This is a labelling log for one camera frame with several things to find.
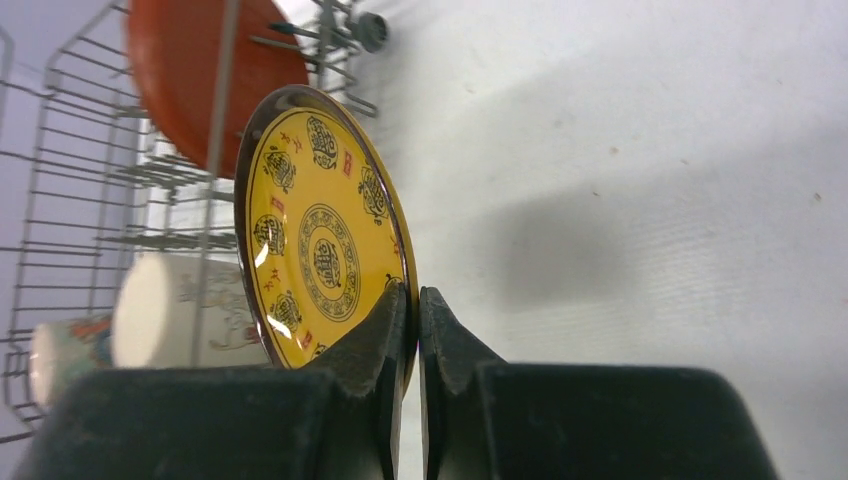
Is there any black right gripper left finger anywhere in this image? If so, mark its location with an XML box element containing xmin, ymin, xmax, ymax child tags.
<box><xmin>14</xmin><ymin>284</ymin><xmax>408</xmax><ymax>479</ymax></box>

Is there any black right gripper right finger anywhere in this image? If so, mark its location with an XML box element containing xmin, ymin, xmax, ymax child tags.
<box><xmin>419</xmin><ymin>287</ymin><xmax>778</xmax><ymax>479</ymax></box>

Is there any yellow patterned plate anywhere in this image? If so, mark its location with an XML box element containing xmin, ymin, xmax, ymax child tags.
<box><xmin>234</xmin><ymin>85</ymin><xmax>418</xmax><ymax>369</ymax></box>

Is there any cream mug with floral print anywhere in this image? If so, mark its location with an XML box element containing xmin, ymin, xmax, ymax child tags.
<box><xmin>111</xmin><ymin>252</ymin><xmax>269</xmax><ymax>368</ymax></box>

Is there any cream mug with dragon print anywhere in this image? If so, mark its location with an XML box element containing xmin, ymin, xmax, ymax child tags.
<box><xmin>29</xmin><ymin>313</ymin><xmax>113</xmax><ymax>407</ymax></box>

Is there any red plastic plate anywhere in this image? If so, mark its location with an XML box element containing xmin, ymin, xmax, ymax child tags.
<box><xmin>125</xmin><ymin>0</ymin><xmax>309</xmax><ymax>178</ymax></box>

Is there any grey wire dish rack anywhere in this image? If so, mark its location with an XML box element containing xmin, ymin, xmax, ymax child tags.
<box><xmin>1</xmin><ymin>1</ymin><xmax>389</xmax><ymax>444</ymax></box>

